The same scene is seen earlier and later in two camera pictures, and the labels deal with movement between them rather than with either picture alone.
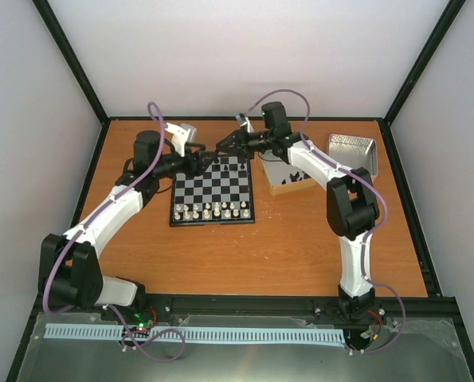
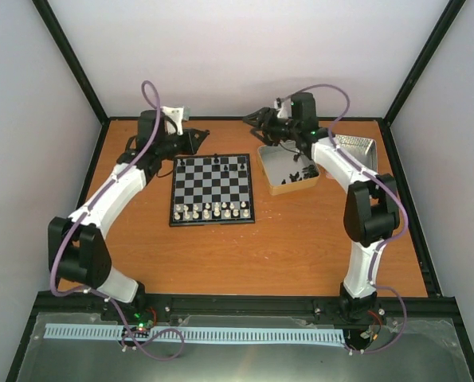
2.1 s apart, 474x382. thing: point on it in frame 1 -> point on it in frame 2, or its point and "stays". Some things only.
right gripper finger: [229, 138] -> [257, 116]
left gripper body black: [162, 169] -> [165, 148]
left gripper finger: [206, 158] -> [193, 139]
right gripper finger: [229, 149] -> [259, 134]
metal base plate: [409, 350] stays
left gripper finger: [202, 151] -> [194, 135]
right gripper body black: [257, 144] -> [274, 131]
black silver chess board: [223, 195] stays
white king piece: [217, 212] stays
